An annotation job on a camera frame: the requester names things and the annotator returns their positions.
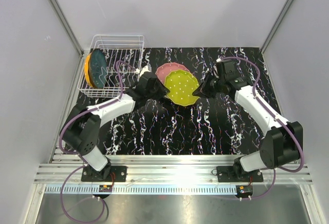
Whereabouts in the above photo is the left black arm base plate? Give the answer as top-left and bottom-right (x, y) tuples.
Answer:
(81, 165), (127, 182)

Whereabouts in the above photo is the aluminium frame post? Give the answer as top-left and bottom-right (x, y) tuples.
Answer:
(260, 0), (295, 54)
(48, 0), (84, 56)

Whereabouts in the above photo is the white slotted cable duct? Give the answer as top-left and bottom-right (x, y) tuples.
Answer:
(45, 184), (236, 195)

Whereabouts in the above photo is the left small circuit board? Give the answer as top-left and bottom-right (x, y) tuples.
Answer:
(99, 185), (113, 193)

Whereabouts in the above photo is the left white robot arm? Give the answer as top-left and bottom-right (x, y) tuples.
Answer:
(60, 71), (170, 181)

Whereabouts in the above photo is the aluminium frame post right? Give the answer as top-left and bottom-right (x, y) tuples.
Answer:
(260, 0), (295, 54)

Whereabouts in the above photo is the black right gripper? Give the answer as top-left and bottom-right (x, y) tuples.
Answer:
(192, 71), (225, 99)

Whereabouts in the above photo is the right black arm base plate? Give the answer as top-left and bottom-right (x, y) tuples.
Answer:
(215, 166), (264, 183)

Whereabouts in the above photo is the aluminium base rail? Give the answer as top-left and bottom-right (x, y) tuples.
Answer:
(33, 154), (313, 186)

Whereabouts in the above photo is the aluminium frame post left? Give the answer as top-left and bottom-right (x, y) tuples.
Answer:
(48, 0), (84, 56)

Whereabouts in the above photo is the teal glazed plate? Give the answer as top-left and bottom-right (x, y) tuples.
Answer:
(88, 49), (107, 89)

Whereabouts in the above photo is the white wire dish rack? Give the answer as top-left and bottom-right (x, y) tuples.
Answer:
(78, 34), (144, 98)

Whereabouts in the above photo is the green polka dot plate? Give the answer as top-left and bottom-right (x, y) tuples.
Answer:
(164, 70), (199, 106)

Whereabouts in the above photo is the pink polka dot plate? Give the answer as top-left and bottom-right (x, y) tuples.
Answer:
(155, 63), (189, 84)

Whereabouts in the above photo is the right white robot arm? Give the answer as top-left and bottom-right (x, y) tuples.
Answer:
(193, 57), (304, 181)

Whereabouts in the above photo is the small circuit board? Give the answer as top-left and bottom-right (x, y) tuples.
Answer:
(236, 184), (253, 198)
(99, 185), (113, 193)

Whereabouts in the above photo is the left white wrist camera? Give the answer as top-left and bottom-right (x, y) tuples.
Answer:
(135, 65), (152, 77)

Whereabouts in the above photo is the right small circuit board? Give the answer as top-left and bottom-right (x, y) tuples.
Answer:
(236, 184), (253, 198)

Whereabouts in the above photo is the orange polka dot plate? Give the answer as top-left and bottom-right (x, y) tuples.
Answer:
(84, 53), (96, 88)

